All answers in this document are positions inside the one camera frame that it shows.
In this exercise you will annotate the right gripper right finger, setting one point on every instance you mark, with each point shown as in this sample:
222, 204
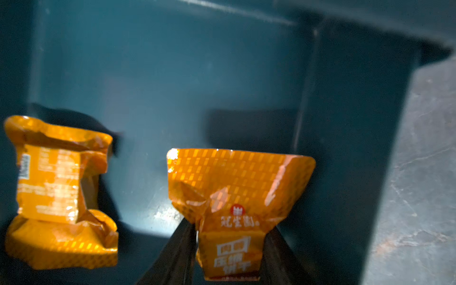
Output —
279, 265

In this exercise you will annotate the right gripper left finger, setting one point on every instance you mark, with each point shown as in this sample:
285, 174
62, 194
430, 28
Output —
175, 264

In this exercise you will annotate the orange cookie packet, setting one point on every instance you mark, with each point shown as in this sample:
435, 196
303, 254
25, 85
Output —
58, 223
234, 198

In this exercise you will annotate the teal three-drawer cabinet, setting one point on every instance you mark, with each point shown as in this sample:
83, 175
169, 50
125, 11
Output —
328, 79

